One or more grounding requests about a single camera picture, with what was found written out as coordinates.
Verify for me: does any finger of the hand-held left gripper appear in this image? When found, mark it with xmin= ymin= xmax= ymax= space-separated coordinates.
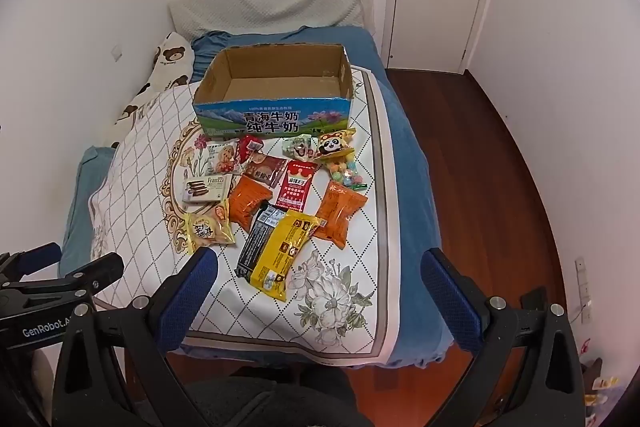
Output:
xmin=0 ymin=252 xmax=126 ymax=308
xmin=0 ymin=243 xmax=63 ymax=283

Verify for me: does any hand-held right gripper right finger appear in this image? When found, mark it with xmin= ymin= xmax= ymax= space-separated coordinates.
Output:
xmin=421 ymin=248 xmax=586 ymax=427

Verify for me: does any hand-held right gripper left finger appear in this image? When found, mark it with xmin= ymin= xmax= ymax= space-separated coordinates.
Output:
xmin=52 ymin=249 xmax=219 ymax=427

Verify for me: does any beige pastry packet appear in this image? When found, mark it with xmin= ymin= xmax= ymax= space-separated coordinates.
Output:
xmin=181 ymin=199 xmax=236 ymax=255

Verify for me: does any black snack packet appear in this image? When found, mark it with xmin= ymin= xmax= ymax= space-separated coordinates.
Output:
xmin=235 ymin=202 xmax=288 ymax=280

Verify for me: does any large yellow snack packet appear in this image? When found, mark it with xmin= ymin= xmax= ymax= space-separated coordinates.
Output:
xmin=249 ymin=209 xmax=327 ymax=303

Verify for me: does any white wafer packet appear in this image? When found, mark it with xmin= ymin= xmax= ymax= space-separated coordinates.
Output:
xmin=181 ymin=174 xmax=233 ymax=206

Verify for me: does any orange snack packet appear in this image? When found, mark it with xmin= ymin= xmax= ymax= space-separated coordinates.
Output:
xmin=229 ymin=176 xmax=273 ymax=233
xmin=314 ymin=181 xmax=368 ymax=250

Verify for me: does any white cookie packet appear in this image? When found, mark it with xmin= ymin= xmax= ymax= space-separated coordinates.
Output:
xmin=202 ymin=143 xmax=240 ymax=175

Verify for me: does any brown biscuit packet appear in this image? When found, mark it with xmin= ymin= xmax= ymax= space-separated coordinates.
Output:
xmin=241 ymin=154 xmax=289 ymax=188

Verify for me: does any red and white snack packet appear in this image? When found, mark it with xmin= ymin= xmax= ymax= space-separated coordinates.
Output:
xmin=275 ymin=159 xmax=318 ymax=212

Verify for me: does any colourful candy ball bag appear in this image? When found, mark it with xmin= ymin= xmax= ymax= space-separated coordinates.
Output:
xmin=327 ymin=159 xmax=370 ymax=190

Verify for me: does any small red snack packet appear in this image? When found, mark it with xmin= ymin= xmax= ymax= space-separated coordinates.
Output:
xmin=235 ymin=135 xmax=266 ymax=168

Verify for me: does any green and white candy packet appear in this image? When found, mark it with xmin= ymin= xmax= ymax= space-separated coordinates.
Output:
xmin=281 ymin=134 xmax=317 ymax=160

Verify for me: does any yellow cartoon snack packet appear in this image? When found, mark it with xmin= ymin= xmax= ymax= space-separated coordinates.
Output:
xmin=312 ymin=127 xmax=357 ymax=162

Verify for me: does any printed cardboard box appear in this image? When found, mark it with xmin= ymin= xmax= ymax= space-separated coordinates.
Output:
xmin=193 ymin=43 xmax=355 ymax=142

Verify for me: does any white floral printed blanket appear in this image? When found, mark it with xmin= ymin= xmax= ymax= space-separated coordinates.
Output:
xmin=87 ymin=64 xmax=408 ymax=367

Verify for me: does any white power strip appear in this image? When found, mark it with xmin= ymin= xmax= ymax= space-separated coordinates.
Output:
xmin=575 ymin=256 xmax=593 ymax=323

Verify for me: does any bear print pillow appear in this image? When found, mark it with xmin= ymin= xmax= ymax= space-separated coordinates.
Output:
xmin=102 ymin=32 xmax=196 ymax=148

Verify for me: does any white pillow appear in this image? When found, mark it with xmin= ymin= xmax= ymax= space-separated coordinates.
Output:
xmin=167 ymin=0 xmax=376 ymax=35

